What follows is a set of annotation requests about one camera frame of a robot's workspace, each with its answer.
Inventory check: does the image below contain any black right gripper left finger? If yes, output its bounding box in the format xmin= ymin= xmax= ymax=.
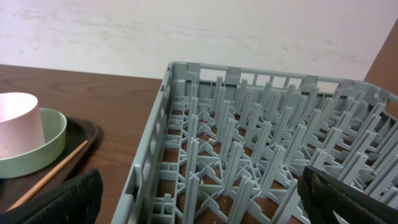
xmin=1 ymin=169 xmax=103 ymax=224

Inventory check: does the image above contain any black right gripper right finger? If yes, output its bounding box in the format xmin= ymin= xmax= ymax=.
xmin=297 ymin=166 xmax=397 ymax=224

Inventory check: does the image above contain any pink cup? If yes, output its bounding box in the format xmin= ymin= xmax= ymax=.
xmin=1 ymin=92 xmax=45 ymax=159

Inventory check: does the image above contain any grey dishwasher rack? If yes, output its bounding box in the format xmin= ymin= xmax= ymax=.
xmin=113 ymin=62 xmax=397 ymax=223

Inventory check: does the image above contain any wooden chopstick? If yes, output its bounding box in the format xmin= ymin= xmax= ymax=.
xmin=7 ymin=140 xmax=88 ymax=212

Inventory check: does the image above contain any green bowl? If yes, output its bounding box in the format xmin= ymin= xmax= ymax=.
xmin=1 ymin=108 xmax=67 ymax=179

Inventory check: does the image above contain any brown serving tray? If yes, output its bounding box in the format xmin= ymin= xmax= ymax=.
xmin=1 ymin=117 xmax=103 ymax=213

